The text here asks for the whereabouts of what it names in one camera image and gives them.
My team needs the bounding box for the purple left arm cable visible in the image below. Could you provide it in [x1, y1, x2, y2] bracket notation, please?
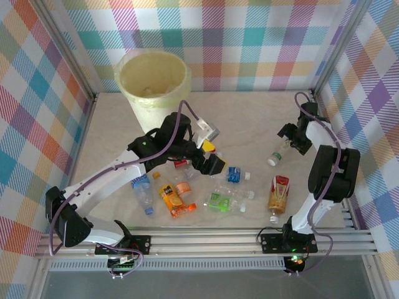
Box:
[49, 100, 206, 280]

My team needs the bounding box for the aluminium side rail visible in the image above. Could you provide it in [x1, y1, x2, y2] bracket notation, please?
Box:
[310, 90, 358, 233]
[67, 92, 100, 194]

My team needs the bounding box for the white plastic waste bin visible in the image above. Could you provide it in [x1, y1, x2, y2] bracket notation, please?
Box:
[113, 49, 193, 138]

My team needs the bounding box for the yellow-green bin liner bag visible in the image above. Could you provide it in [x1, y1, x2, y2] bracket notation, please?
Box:
[113, 49, 193, 110]

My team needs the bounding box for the red label tea bottle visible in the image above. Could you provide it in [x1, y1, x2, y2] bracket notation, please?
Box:
[267, 175, 291, 224]

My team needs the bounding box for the orange juice bottle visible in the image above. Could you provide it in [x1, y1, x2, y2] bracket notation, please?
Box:
[158, 183, 198, 219]

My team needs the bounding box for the blue label crushed clear bottle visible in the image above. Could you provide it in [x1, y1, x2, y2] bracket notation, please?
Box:
[209, 166, 252, 184]

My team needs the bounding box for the grey slotted cable duct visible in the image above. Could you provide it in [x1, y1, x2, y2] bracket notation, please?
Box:
[49, 260, 287, 272]

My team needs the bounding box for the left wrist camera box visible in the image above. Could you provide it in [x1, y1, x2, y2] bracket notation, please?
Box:
[195, 116, 221, 143]

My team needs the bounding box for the water bottle blue cap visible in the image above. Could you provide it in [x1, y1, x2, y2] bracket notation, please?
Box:
[130, 173, 156, 216]

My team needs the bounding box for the aluminium frame post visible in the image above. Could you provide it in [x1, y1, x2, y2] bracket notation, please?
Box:
[310, 0, 373, 99]
[29, 0, 98, 102]

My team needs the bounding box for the black controller board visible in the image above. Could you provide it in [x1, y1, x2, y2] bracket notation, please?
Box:
[107, 254, 138, 272]
[286, 254, 307, 274]

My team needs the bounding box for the green label clear bottle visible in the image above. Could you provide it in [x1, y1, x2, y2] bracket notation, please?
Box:
[203, 191, 249, 214]

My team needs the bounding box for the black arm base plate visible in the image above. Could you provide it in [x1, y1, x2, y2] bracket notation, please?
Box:
[260, 232, 319, 255]
[94, 235, 153, 257]

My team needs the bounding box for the orange label clear bottle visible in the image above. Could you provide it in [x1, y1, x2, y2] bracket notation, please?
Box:
[173, 172, 196, 205]

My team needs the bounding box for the red green label water bottle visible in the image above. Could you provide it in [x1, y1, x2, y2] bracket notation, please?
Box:
[173, 158, 193, 171]

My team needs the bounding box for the small green label bottle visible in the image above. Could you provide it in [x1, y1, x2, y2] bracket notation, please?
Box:
[267, 141, 289, 166]

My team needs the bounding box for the aluminium front rail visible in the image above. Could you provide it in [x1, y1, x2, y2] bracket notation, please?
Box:
[34, 226, 380, 259]

